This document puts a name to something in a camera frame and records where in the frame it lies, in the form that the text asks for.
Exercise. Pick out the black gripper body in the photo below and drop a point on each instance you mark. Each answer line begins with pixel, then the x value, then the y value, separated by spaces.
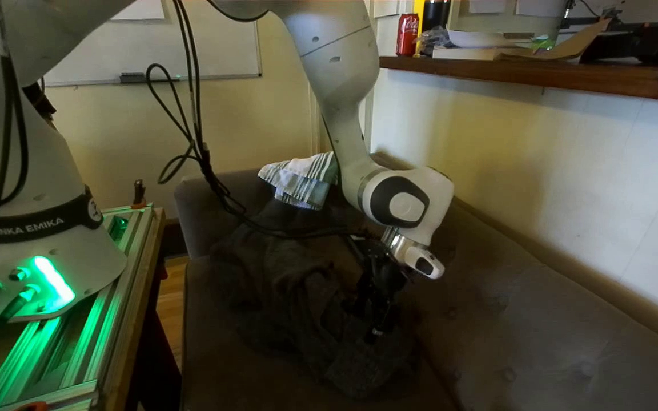
pixel 379 281

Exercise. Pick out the dark grey knitted blanket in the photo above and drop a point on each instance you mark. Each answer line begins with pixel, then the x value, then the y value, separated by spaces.
pixel 288 280

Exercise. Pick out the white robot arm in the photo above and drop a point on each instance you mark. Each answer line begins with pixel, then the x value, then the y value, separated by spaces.
pixel 54 243

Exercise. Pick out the grey tufted sofa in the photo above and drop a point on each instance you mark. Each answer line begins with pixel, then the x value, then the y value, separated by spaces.
pixel 499 332

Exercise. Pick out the stack of papers and books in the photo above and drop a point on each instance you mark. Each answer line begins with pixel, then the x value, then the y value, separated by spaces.
pixel 483 47

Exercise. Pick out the red soda can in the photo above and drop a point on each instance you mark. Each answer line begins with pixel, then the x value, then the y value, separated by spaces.
pixel 407 36

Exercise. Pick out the aluminium robot mounting table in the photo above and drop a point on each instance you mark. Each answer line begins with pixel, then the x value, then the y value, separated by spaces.
pixel 82 359

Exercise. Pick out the wooden counter shelf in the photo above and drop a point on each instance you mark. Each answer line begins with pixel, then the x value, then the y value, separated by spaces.
pixel 598 78

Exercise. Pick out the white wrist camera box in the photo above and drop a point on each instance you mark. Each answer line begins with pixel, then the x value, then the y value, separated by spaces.
pixel 414 257

